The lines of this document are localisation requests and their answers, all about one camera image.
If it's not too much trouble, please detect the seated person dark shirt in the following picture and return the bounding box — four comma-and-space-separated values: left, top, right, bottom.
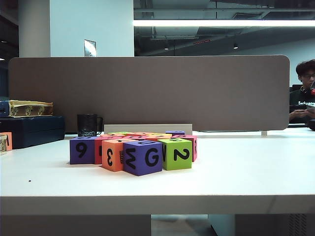
289, 59, 315, 125

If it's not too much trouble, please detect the green block letters W O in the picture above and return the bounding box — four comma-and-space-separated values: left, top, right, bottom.
157, 138, 192, 171

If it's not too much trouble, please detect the long ceiling light strip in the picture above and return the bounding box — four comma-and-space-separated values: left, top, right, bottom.
132, 19, 315, 27

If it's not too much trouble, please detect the silver wall plate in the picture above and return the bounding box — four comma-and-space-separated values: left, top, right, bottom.
84, 39, 97, 58

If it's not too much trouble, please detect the orange block digit 3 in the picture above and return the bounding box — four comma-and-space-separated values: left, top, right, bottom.
101, 139, 125, 172

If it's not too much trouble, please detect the pink block letter O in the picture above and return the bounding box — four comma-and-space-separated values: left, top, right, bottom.
172, 134, 198, 162

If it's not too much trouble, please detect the black patterned mug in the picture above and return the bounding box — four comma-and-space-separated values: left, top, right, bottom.
77, 114, 103, 137

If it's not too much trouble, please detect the yellow patterned box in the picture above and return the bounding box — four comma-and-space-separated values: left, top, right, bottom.
8, 99, 54, 118

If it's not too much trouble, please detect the brown desk partition panel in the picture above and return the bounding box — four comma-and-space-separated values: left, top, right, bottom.
8, 54, 291, 132

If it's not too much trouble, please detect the yellow foam block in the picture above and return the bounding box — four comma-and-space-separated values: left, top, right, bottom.
126, 132, 173, 139

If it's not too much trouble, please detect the red foam block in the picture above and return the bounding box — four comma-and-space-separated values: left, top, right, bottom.
94, 136, 107, 165

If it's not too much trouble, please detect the blue box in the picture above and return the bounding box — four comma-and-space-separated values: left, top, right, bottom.
0, 100, 11, 118

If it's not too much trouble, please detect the purple block digit 9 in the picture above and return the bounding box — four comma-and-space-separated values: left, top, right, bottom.
69, 136, 97, 165

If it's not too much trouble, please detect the purple block letter G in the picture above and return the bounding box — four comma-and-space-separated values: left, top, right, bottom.
123, 140, 163, 177

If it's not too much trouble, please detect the dark blue case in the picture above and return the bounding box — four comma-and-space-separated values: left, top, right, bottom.
0, 115, 66, 150

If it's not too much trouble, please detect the orange foam block edge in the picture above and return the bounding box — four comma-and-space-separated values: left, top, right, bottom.
0, 132, 13, 151

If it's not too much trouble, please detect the grey under-desk panel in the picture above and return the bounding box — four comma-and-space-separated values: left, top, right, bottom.
0, 215, 151, 236
235, 213, 315, 236

